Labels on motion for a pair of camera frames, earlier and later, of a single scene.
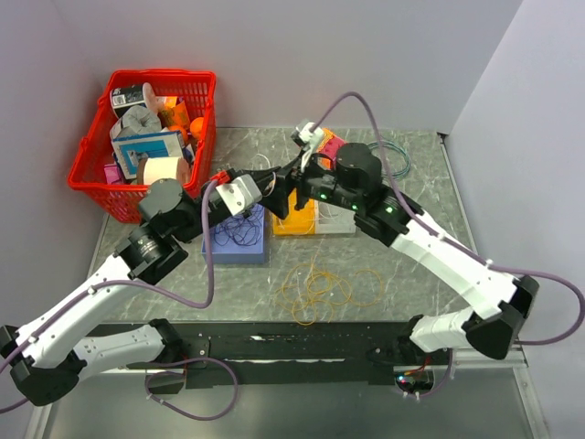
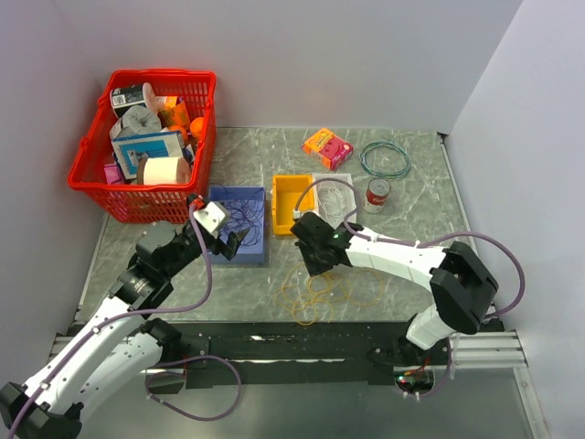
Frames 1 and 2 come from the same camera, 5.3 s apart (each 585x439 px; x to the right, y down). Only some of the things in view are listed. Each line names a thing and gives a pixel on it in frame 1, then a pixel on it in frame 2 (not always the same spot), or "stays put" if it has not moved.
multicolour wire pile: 310,293 stays put
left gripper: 235,172 -> 232,242
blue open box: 238,240 stays put
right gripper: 277,201 -> 312,268
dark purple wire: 242,230 stays put
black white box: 127,98 stays put
